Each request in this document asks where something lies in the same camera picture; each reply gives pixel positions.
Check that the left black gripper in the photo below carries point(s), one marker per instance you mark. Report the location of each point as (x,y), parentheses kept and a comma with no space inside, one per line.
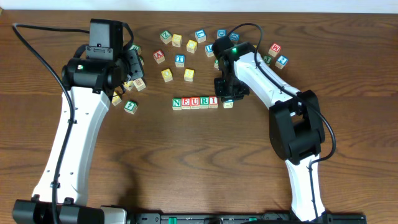
(135,64)

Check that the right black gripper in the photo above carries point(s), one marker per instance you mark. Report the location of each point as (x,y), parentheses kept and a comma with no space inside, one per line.
(232,92)

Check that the blue P block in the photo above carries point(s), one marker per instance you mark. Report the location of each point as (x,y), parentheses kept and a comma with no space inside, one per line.
(228,104)

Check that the red I block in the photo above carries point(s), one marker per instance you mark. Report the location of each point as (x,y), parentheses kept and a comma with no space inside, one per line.
(213,102)

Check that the green R block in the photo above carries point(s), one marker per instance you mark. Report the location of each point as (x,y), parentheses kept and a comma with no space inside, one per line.
(204,102)

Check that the red U block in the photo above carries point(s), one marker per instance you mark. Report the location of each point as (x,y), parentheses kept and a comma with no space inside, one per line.
(195,103)

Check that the red E block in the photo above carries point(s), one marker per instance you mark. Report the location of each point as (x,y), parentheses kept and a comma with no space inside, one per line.
(186,104)

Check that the green N block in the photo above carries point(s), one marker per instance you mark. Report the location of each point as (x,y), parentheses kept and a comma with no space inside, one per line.
(177,104)

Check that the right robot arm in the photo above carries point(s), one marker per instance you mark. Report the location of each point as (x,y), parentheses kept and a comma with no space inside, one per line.
(295,130)

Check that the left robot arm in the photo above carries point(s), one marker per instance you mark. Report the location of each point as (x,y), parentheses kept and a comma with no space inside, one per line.
(62,192)

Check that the green 7 block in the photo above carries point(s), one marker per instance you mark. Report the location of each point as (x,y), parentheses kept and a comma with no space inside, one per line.
(141,60)

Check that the yellow K block left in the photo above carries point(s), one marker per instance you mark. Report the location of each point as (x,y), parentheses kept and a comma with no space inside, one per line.
(129,85)

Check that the green J block left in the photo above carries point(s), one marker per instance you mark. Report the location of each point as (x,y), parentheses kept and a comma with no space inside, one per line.
(137,48)

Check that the green j block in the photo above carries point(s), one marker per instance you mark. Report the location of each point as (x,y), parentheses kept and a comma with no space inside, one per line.
(267,60)
(137,48)

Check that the plain pineapple block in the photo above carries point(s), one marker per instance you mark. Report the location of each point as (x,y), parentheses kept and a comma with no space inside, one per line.
(139,84)

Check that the green B block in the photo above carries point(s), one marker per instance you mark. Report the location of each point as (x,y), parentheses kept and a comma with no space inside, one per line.
(216,64)

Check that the red A block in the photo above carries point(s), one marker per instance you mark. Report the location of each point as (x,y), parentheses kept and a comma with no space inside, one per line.
(159,56)

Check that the yellow G block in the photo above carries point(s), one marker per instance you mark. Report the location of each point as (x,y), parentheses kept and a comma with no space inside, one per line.
(116,99)

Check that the blue L block middle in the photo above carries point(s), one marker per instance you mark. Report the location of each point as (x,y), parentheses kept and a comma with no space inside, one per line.
(209,51)

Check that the blue l block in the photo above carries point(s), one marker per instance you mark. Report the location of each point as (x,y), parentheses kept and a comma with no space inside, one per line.
(200,35)
(209,51)

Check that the yellow O block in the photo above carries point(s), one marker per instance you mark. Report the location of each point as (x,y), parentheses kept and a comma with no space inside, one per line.
(167,75)

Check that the green 4 block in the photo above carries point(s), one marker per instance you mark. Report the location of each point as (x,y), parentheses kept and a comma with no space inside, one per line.
(130,107)

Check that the green J block right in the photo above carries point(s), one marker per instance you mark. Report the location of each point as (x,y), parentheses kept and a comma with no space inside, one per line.
(267,60)

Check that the green Z block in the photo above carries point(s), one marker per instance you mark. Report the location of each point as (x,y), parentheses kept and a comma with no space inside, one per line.
(166,37)

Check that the blue D block right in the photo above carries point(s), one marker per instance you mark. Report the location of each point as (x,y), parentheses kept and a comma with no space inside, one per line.
(234,37)

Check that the blue d block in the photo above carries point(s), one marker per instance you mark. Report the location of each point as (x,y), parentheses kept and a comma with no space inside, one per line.
(221,33)
(234,37)

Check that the blue T block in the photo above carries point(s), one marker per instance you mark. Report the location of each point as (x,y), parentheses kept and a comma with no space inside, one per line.
(180,60)

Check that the blue D block left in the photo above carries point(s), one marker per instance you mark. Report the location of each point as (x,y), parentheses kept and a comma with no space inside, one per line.
(221,33)

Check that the yellow Q block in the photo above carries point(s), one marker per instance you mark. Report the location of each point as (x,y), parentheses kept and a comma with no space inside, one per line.
(192,46)

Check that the yellow block top row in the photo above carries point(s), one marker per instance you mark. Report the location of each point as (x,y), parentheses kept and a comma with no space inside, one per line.
(176,40)

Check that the blue L block top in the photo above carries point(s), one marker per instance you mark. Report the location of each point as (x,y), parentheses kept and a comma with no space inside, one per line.
(200,35)

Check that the blue 2 block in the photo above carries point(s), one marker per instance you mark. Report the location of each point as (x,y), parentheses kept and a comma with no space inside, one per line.
(281,62)

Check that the red M block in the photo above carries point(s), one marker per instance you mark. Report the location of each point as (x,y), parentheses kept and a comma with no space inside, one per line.
(274,49)

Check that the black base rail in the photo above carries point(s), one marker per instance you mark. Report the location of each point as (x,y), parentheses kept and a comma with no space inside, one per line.
(156,218)

